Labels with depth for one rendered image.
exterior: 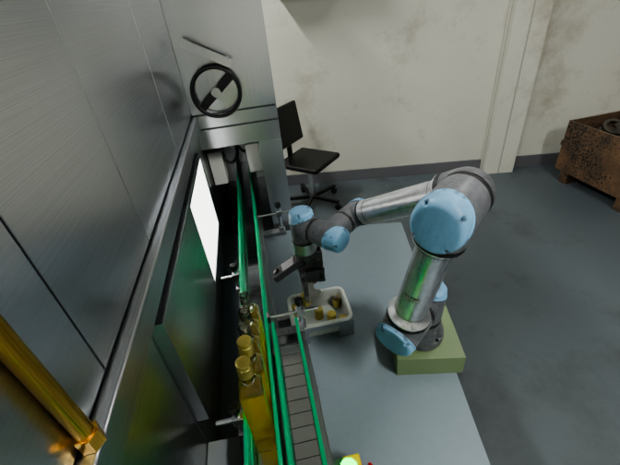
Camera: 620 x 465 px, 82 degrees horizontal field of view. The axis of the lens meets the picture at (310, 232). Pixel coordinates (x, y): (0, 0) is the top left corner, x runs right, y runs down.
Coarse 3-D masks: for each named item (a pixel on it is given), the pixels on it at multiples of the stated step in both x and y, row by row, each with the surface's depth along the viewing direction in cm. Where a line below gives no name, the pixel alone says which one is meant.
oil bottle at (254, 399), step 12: (240, 384) 81; (264, 384) 86; (240, 396) 80; (252, 396) 80; (264, 396) 82; (252, 408) 82; (264, 408) 83; (252, 420) 85; (264, 420) 86; (252, 432) 88; (264, 432) 89
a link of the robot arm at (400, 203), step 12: (468, 168) 75; (432, 180) 84; (492, 180) 74; (396, 192) 94; (408, 192) 90; (420, 192) 87; (348, 204) 110; (360, 204) 104; (372, 204) 100; (384, 204) 96; (396, 204) 93; (408, 204) 90; (348, 216) 105; (360, 216) 104; (372, 216) 101; (384, 216) 98; (396, 216) 96
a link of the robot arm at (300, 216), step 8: (296, 208) 107; (304, 208) 107; (296, 216) 104; (304, 216) 104; (312, 216) 106; (296, 224) 105; (304, 224) 104; (296, 232) 107; (304, 232) 104; (296, 240) 109; (304, 240) 108
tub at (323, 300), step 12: (336, 288) 139; (288, 300) 136; (312, 300) 140; (324, 300) 141; (312, 312) 140; (324, 312) 139; (336, 312) 138; (348, 312) 130; (312, 324) 125; (324, 324) 125
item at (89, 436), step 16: (0, 320) 31; (0, 336) 31; (16, 336) 32; (0, 352) 31; (16, 352) 32; (32, 352) 34; (16, 368) 32; (32, 368) 33; (32, 384) 34; (48, 384) 35; (48, 400) 36; (64, 400) 37; (64, 416) 37; (80, 416) 39; (80, 432) 39; (96, 432) 41; (80, 448) 40; (96, 448) 41
